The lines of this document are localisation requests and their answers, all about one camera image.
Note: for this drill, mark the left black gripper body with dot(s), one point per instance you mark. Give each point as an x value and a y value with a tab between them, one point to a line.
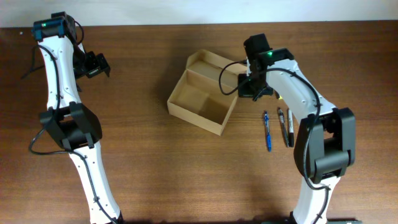
97	66

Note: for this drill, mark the blue ballpoint pen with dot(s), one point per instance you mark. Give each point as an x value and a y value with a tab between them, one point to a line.
268	132

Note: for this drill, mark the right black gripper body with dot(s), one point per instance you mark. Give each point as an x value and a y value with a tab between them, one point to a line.
249	90

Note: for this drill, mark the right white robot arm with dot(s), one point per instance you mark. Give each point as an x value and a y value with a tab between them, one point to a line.
325	143

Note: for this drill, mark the black ballpoint pen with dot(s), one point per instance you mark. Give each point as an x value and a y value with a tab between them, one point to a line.
283	127

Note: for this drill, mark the brown cardboard box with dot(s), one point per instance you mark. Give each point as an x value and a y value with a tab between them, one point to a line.
198	96

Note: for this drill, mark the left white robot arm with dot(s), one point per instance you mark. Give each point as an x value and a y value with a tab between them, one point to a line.
75	129

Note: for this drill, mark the black permanent marker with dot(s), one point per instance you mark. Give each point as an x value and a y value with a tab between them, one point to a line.
290	128

